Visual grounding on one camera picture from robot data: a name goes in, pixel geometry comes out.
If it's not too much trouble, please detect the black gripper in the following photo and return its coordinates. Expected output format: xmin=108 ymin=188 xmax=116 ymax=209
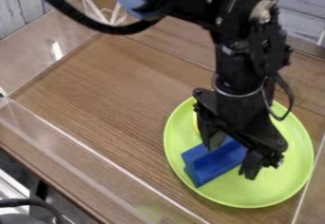
xmin=192 ymin=87 xmax=287 ymax=180

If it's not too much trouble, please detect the blue T-shaped block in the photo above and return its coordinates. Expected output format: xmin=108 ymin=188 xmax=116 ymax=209
xmin=181 ymin=137 xmax=247 ymax=188

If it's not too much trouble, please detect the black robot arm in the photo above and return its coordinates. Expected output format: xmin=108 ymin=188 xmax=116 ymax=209
xmin=115 ymin=0 xmax=292 ymax=180

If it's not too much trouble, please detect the green round plate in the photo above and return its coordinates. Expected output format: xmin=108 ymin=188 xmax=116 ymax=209
xmin=163 ymin=98 xmax=313 ymax=208

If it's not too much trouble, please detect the clear acrylic enclosure wall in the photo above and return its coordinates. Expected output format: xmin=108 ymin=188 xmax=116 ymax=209
xmin=0 ymin=11 xmax=325 ymax=224

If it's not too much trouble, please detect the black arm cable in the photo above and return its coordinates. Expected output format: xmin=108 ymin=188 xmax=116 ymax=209
xmin=20 ymin=0 xmax=169 ymax=35

